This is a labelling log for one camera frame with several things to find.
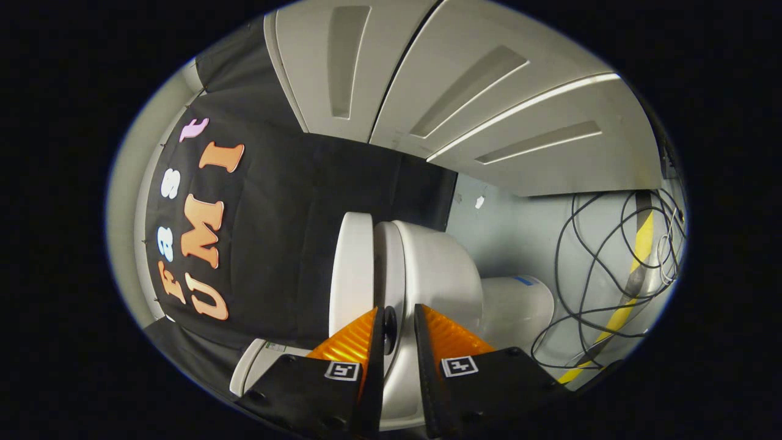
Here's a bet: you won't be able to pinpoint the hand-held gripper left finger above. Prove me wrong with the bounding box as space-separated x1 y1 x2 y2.
235 307 386 438

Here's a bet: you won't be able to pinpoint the black backdrop cloth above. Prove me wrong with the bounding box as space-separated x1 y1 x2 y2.
144 15 458 370

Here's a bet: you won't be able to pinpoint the yellow black floor tape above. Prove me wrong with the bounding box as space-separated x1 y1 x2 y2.
557 192 656 386

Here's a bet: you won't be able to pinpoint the white drawer cabinet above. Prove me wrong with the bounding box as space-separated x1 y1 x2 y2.
264 0 665 197

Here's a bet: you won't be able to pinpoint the black cables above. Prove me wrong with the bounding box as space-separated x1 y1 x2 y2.
530 188 688 371

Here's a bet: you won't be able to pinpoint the white toilet bowl with seat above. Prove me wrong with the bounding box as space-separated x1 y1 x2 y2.
374 220 555 431

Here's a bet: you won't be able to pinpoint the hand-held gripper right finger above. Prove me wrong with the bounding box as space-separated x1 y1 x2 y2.
414 304 575 439

